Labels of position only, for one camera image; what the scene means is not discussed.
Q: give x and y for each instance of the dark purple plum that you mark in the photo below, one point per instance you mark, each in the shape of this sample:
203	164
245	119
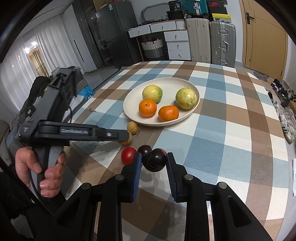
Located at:
144	149
153	161

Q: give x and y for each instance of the teal suitcase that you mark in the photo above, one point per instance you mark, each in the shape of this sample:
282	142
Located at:
193	7

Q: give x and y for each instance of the blue cartoon tissue pack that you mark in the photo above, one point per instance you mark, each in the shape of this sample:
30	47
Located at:
86	91

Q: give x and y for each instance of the grey refrigerator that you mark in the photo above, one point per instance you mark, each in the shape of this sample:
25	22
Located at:
115	34

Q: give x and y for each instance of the white curtain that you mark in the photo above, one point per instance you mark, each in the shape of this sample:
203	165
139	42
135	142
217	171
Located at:
13	76

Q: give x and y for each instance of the yellow speckled guava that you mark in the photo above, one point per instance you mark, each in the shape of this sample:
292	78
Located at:
186	98

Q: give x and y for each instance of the wooden door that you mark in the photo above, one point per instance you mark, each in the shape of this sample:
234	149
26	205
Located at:
266	41

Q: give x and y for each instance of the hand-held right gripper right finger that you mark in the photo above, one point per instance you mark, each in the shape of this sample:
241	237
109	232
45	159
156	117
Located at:
172	176

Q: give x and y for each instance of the cream round plate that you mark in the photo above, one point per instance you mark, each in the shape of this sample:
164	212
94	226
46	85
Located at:
166	84

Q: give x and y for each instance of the silver suitcase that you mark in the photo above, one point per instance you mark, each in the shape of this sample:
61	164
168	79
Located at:
223	44

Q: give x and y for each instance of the grey door mat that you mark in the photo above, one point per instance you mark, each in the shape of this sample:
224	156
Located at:
260	76

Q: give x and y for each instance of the mandarin orange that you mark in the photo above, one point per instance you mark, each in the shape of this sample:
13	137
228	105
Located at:
168	113
148	108

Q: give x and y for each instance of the grey white woven basket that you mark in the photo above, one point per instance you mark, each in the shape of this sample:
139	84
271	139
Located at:
153	49

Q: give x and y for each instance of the small brown longan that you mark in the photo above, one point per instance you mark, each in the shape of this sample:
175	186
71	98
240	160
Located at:
127	142
132	127

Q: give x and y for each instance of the white three-drawer cabinet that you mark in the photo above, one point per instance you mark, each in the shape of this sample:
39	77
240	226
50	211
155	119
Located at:
177	46

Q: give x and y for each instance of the plain black shoe box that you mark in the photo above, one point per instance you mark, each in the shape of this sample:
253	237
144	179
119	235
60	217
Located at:
217	10

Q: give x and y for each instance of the person's left hand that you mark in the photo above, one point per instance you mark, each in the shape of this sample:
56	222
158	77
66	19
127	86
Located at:
25	160

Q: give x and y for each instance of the person's left forearm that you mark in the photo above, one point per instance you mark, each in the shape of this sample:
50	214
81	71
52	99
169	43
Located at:
11	197

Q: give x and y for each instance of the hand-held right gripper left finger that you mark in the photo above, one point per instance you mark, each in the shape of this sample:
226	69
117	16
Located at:
137	176

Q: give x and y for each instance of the white desk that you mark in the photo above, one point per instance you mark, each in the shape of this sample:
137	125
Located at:
157	26

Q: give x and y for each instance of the checked tablecloth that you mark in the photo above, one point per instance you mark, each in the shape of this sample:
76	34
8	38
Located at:
231	139

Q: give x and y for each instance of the red plum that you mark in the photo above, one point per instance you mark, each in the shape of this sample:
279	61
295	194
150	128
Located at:
163	151
128	155

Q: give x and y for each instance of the heap of dark shoes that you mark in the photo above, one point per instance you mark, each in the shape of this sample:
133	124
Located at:
284	109

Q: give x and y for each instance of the red black shoe box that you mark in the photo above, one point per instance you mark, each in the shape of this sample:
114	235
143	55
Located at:
217	2

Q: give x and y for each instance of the dotted grey rug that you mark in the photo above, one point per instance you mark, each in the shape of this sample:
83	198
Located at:
101	77

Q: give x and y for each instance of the silver oval frame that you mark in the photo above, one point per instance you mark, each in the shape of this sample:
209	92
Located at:
144	10

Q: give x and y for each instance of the dark glass cabinet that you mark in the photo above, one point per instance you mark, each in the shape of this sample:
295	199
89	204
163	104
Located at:
90	34

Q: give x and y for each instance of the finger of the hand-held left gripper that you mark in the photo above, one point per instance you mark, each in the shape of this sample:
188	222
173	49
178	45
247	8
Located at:
113	135

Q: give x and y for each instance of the dark cloth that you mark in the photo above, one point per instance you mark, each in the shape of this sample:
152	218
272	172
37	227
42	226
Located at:
39	87

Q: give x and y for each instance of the black storage box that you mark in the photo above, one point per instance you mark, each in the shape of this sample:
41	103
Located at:
175	15

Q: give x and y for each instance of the green-yellow guava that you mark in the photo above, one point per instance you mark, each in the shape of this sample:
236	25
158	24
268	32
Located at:
152	93

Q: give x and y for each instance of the black printed bag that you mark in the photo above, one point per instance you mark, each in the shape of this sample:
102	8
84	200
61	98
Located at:
174	5

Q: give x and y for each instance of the beige suitcase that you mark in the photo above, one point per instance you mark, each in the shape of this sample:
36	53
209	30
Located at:
198	39

